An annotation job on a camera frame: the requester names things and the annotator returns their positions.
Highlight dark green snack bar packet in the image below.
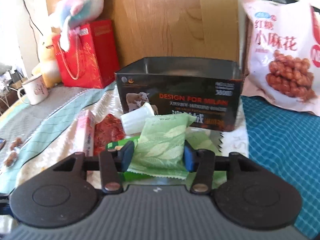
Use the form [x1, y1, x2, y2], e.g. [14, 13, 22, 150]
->
[106, 136, 152, 182]

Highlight light green leaf snack packet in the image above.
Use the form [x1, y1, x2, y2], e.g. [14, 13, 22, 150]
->
[129, 113, 196, 179]

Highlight red snack packet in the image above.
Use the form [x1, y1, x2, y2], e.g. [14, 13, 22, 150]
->
[93, 114, 125, 155]

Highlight pink striped snack packet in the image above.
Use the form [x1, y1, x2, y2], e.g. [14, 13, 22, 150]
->
[73, 109, 95, 157]

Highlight white plastic jelly cup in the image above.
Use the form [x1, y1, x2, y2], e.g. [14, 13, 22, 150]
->
[120, 102, 155, 135]

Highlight black printed storage box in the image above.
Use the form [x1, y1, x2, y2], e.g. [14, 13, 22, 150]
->
[115, 57, 243, 132]

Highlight blue checked mat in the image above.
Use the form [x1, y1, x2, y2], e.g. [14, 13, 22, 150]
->
[241, 96, 319, 239]

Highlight teal grey striped blanket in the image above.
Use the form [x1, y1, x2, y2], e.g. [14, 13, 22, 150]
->
[1, 82, 117, 194]

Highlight brown wrapped candies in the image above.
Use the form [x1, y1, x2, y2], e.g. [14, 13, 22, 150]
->
[3, 137, 23, 167]

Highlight red gift bag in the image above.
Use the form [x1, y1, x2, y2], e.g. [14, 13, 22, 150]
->
[52, 20, 120, 89]

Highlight white ceramic mug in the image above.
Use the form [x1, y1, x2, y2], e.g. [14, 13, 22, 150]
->
[17, 74, 49, 105]

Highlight black smartphone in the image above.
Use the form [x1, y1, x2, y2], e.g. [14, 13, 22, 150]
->
[0, 138, 6, 151]

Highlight yellow duck plush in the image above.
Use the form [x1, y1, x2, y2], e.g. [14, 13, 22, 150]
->
[31, 32, 62, 88]

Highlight pink fried twist snack bag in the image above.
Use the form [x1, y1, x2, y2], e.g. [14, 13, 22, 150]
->
[242, 0, 319, 115]

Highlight wooden headboard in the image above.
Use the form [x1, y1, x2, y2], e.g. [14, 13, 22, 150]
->
[44, 0, 241, 68]

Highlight pastel plush toy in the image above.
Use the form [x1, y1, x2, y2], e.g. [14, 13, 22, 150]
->
[49, 0, 104, 51]

